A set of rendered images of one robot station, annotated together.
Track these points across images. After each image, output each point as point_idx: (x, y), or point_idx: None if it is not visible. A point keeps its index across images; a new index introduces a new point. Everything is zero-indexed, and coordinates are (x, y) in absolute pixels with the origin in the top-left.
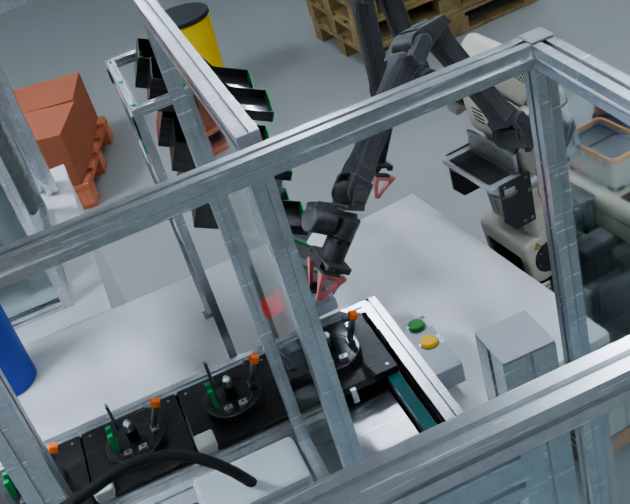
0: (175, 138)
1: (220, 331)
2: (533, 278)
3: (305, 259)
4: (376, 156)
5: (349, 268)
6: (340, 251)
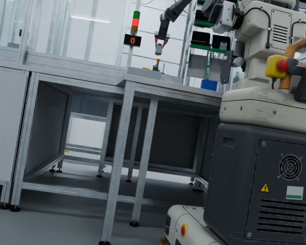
0: (198, 9)
1: (177, 75)
2: (181, 84)
3: (205, 73)
4: (179, 2)
5: (156, 34)
6: (159, 29)
